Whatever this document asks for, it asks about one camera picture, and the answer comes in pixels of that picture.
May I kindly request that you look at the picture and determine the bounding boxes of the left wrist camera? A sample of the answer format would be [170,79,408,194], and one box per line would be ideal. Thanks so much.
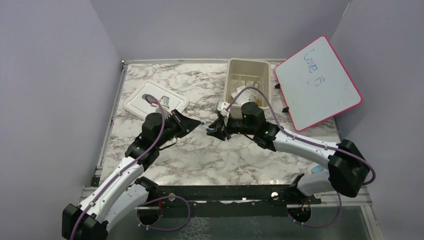
[150,96,171,110]

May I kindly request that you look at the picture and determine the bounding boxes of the small clear zip bag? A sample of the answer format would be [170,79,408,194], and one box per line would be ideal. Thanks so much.
[231,86,256,105]

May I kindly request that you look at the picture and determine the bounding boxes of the blue item in plastic pack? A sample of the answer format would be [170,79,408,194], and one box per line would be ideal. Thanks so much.
[306,163,328,175]

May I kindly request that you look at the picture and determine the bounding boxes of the beige plastic storage bin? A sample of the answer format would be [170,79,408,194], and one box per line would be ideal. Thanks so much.
[223,58,272,110]

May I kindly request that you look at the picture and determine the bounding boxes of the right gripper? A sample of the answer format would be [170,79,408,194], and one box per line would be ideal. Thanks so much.
[206,114,256,141]

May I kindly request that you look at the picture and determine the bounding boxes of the metal crucible tongs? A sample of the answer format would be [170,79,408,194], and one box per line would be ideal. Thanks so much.
[244,80,261,89]

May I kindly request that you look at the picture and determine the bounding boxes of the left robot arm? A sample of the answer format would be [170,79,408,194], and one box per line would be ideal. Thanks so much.
[61,110,201,240]

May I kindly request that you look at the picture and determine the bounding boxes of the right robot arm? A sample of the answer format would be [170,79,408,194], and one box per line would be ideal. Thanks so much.
[207,102,371,204]

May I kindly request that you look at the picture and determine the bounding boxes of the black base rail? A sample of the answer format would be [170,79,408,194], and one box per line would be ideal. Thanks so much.
[136,184,321,220]

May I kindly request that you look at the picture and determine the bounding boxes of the pink framed whiteboard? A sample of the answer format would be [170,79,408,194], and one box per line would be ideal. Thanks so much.
[274,35,363,132]

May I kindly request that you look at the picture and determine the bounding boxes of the white bin lid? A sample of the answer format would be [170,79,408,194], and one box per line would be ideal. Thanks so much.
[124,81,189,120]

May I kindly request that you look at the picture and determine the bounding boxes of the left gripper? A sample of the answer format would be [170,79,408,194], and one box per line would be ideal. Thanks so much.
[155,109,201,148]

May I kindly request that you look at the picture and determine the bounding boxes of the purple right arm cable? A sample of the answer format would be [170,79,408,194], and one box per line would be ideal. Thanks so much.
[225,86,377,186]

